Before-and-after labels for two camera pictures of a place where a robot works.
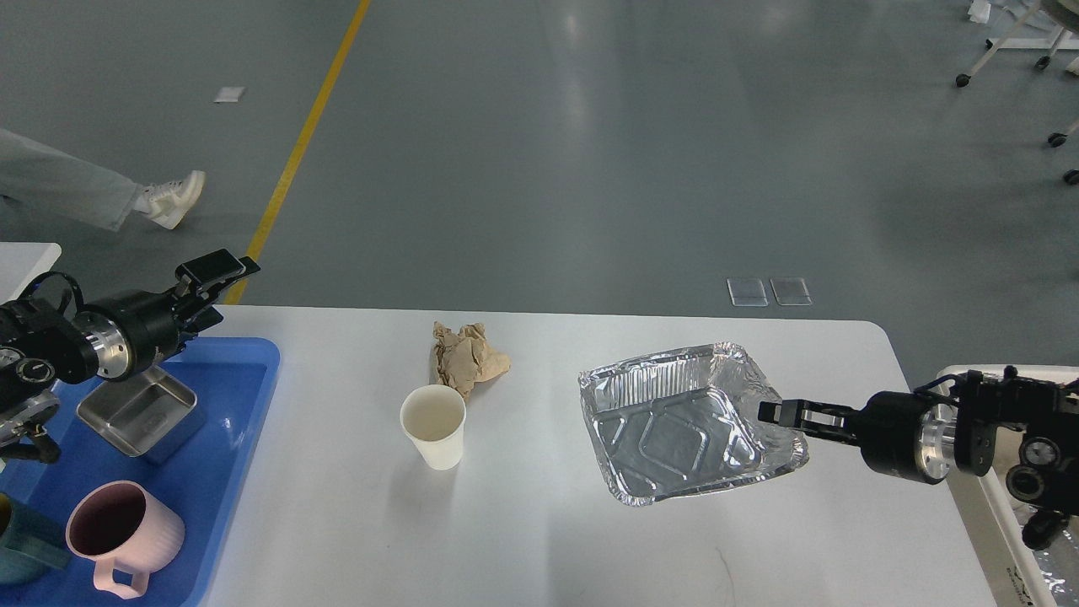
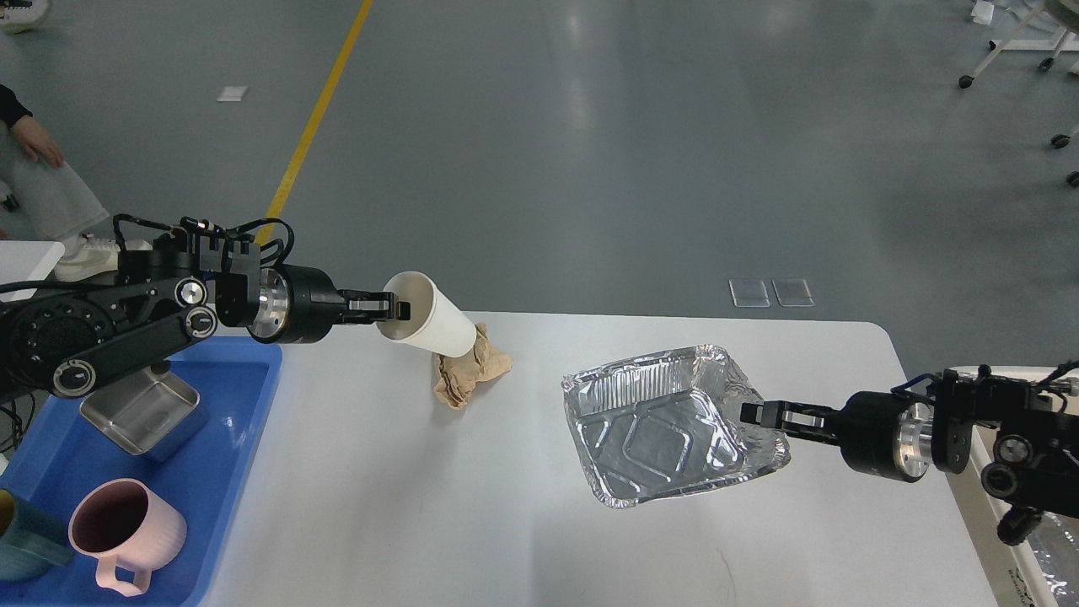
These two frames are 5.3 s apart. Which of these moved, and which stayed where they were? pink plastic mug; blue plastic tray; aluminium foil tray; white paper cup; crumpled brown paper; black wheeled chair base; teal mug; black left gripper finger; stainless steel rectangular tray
Moved: black left gripper finger; white paper cup; aluminium foil tray
Stayed: crumpled brown paper; stainless steel rectangular tray; blue plastic tray; black wheeled chair base; pink plastic mug; teal mug
